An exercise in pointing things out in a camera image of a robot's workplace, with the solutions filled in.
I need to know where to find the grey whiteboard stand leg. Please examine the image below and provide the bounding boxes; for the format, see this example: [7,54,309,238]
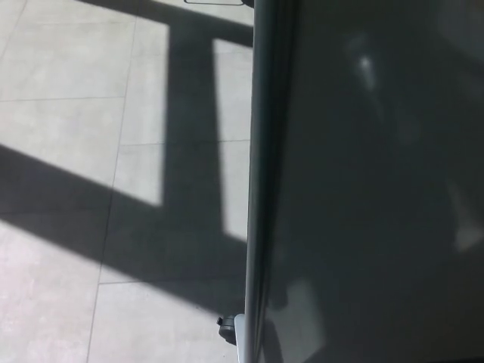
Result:
[234,313,247,363]

